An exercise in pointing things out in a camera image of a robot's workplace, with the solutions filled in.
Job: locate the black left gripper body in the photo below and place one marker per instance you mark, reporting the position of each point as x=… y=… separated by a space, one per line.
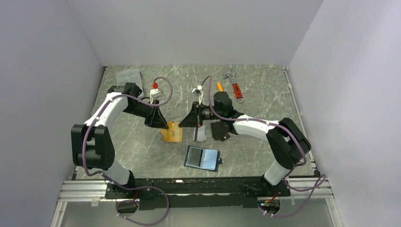
x=150 y=113

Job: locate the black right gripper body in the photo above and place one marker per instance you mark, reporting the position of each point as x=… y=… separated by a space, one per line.
x=205 y=114

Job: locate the blue leather card holder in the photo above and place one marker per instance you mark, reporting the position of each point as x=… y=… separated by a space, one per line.
x=211 y=160

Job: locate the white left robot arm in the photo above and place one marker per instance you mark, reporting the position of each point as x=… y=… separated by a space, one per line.
x=92 y=146

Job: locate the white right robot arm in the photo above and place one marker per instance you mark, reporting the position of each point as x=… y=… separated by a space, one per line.
x=287 y=143

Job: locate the white card stack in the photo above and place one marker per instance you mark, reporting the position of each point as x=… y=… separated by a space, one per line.
x=200 y=134

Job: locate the gold card stack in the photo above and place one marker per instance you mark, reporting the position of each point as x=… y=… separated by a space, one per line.
x=168 y=135

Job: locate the black card stack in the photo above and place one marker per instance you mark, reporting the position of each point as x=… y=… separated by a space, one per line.
x=220 y=130

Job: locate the orange screwdriver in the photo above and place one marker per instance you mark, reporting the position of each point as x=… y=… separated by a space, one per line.
x=220 y=88

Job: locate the clear plastic screw box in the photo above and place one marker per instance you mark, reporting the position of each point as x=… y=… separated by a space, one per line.
x=132 y=76

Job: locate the red adjustable wrench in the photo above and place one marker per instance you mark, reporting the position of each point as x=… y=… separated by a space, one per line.
x=237 y=91

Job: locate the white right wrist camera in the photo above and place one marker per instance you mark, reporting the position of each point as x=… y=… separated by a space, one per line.
x=199 y=93

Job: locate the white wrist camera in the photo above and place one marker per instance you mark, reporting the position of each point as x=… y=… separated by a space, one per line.
x=155 y=93
x=199 y=93

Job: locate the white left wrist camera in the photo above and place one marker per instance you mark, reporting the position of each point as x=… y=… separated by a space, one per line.
x=155 y=93

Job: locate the black base frame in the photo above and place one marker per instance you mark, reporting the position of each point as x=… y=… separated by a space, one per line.
x=153 y=193

